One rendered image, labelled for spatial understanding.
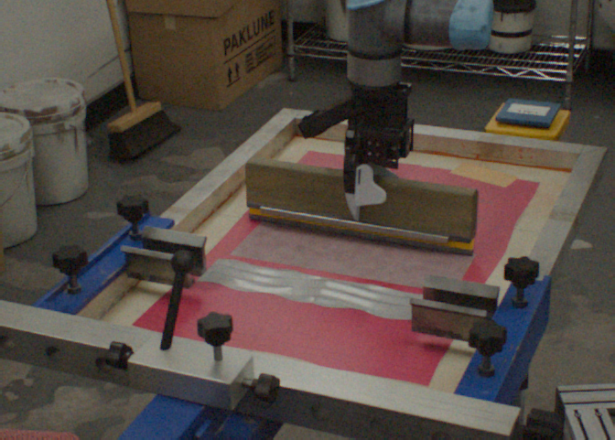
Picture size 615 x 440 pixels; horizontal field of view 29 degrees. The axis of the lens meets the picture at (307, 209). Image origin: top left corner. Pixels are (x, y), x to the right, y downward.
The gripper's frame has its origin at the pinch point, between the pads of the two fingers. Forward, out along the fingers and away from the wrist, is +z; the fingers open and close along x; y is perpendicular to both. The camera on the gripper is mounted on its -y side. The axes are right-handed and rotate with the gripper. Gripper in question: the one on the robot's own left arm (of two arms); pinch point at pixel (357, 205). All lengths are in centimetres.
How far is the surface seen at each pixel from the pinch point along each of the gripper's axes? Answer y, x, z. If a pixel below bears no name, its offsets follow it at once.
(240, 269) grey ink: -11.8, -16.2, 4.9
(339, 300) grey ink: 4.8, -19.5, 4.4
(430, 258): 12.7, -3.7, 4.4
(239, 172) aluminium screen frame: -23.9, 9.1, 2.8
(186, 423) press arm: 4, -61, -4
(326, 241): -3.6, -3.6, 5.0
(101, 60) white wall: -195, 234, 81
